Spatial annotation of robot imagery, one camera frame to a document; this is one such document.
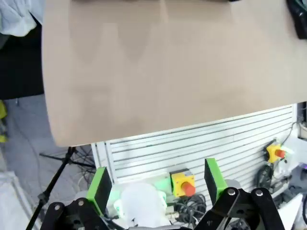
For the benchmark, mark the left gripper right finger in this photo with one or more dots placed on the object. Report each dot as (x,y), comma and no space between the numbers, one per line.
(211,182)

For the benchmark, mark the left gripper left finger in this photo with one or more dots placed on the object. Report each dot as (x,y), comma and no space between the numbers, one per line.
(102,189)

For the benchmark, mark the black leather shoe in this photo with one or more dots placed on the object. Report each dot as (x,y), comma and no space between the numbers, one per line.
(299,21)

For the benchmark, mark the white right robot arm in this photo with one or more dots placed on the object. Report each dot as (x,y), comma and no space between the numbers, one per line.
(297,143)

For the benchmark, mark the yellow emergency stop button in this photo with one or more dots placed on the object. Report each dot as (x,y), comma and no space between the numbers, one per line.
(271,151)
(178,182)

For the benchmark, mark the black tripod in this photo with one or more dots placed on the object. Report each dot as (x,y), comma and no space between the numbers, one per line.
(42,198)

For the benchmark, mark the yellow-green cloth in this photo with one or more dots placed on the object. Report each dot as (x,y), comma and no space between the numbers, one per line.
(2,112)

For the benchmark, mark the black fabric cover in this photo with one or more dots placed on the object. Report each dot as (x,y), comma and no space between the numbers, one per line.
(19,72)

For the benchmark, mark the white cloth cover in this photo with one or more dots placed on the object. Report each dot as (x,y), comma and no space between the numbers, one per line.
(14,16)

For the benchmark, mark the ribbed aluminium base plate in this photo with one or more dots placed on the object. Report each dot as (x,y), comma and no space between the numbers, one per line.
(192,148)

